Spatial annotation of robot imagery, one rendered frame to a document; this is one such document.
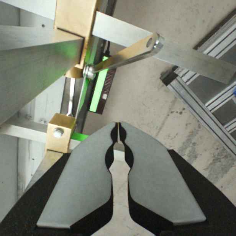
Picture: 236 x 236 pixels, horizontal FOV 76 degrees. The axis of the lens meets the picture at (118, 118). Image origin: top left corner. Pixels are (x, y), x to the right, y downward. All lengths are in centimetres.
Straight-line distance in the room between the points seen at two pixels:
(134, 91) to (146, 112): 21
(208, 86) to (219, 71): 80
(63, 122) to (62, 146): 6
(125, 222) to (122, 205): 40
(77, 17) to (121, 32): 6
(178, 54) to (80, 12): 15
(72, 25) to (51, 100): 37
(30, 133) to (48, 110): 22
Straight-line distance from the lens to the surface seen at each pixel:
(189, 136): 154
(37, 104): 60
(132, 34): 25
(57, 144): 37
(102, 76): 42
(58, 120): 35
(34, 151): 74
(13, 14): 54
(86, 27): 24
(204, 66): 29
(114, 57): 17
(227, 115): 128
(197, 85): 107
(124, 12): 112
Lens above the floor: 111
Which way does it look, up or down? 61 degrees down
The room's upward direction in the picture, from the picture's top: 178 degrees clockwise
